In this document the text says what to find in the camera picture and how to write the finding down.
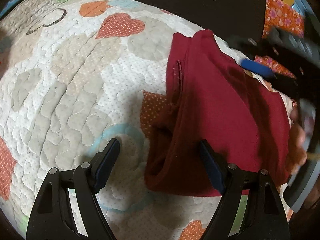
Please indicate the person hand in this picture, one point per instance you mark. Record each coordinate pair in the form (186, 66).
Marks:
(296, 156)

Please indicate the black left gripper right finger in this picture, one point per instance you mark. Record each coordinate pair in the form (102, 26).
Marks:
(264, 216)

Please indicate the heart patterned quilt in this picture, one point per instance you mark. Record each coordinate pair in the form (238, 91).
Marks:
(74, 74)

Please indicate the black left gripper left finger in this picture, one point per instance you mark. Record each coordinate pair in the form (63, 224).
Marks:
(66, 206)

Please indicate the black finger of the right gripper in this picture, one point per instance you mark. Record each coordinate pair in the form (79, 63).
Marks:
(256, 68)

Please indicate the orange floral fabric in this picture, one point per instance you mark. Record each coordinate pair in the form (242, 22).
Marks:
(280, 15)

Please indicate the dark red shirt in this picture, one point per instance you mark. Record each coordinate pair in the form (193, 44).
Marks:
(210, 97)

